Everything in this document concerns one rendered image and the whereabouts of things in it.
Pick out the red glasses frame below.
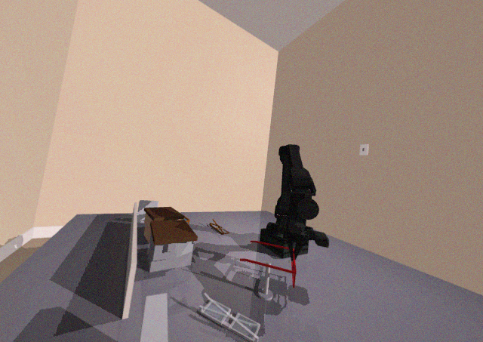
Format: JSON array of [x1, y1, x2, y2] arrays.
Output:
[[240, 241, 296, 288]]

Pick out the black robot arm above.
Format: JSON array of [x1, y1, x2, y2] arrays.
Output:
[[275, 144, 319, 244]]

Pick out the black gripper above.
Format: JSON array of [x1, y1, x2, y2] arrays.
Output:
[[266, 210, 329, 261]]

